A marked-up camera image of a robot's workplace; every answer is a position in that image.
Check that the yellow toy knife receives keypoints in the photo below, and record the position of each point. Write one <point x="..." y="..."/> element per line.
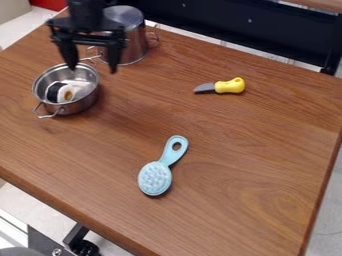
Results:
<point x="222" y="86"/>

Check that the small silver pot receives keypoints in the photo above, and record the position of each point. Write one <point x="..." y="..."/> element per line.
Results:
<point x="67" y="88"/>

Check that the red box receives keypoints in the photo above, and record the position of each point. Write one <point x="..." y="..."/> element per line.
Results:
<point x="48" y="4"/>

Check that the toy sushi roll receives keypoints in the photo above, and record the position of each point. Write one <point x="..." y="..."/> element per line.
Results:
<point x="64" y="92"/>

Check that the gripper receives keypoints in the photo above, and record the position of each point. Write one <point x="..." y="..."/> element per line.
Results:
<point x="87" y="28"/>

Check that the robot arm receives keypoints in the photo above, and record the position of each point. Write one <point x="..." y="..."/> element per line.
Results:
<point x="86" y="8"/>

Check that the black table frame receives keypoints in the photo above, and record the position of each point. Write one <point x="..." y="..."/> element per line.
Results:
<point x="249" y="26"/>

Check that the large upturned silver pot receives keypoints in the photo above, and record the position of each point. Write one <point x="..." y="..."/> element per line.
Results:
<point x="129" y="36"/>

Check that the light blue brush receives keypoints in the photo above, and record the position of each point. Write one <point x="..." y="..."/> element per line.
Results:
<point x="160" y="170"/>

